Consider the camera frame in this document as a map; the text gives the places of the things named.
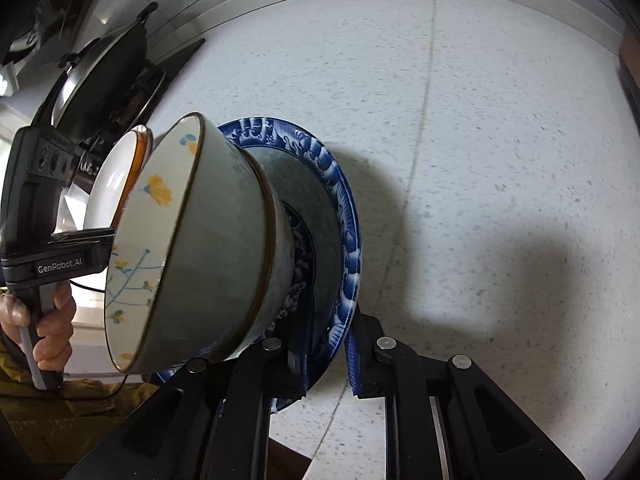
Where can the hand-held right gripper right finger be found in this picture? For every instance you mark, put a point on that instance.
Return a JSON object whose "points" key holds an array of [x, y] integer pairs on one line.
{"points": [[352, 365]]}

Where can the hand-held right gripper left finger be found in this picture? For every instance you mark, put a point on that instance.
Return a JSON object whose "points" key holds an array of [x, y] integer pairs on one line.
{"points": [[280, 370]]}

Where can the orange oval dish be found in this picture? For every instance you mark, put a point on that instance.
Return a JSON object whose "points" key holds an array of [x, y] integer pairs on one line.
{"points": [[107, 185]]}

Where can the blue floral deep plate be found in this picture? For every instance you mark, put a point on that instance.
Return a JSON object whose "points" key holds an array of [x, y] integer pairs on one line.
{"points": [[345, 240]]}

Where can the pale green flowered bowl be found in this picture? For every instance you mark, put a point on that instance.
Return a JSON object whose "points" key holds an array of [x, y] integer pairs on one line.
{"points": [[210, 260]]}

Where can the person's left hand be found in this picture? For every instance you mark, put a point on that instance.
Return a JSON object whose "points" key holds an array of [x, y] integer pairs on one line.
{"points": [[55, 330]]}

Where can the steel wok lid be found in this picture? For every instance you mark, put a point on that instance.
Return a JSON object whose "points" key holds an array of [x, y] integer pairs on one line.
{"points": [[85, 77]]}

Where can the black wok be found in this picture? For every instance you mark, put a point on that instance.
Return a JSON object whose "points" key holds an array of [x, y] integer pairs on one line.
{"points": [[122, 67]]}

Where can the dark range hood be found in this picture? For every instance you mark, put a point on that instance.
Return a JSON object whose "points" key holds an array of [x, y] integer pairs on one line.
{"points": [[40, 15]]}

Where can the black gas stove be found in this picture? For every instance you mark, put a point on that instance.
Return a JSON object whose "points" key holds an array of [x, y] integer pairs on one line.
{"points": [[172, 60]]}

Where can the brown wooden cabinet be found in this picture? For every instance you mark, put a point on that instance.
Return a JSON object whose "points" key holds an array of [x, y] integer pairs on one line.
{"points": [[631, 55]]}

